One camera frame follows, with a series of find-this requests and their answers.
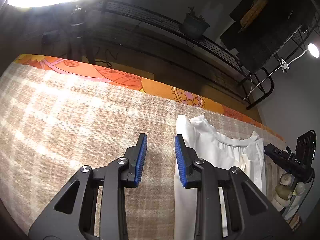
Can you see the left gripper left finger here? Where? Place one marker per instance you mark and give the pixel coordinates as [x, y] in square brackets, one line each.
[135, 156]

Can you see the right gloved hand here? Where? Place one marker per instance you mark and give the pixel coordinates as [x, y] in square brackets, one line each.
[288, 195]

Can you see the white clip lamp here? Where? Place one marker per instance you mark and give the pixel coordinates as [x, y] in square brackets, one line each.
[312, 49]

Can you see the beige plaid bed blanket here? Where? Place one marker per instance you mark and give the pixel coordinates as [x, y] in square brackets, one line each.
[52, 124]

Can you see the black clothes rack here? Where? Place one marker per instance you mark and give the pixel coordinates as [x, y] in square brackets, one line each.
[217, 49]

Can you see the green plant pot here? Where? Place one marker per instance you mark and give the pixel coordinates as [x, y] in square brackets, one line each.
[193, 26]

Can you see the yellow hanging garment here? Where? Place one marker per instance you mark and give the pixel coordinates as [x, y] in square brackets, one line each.
[252, 13]

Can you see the orange floral bed sheet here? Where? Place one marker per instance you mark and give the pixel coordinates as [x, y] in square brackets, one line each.
[134, 82]

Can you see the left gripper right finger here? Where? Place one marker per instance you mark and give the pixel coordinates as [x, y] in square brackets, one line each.
[185, 157]

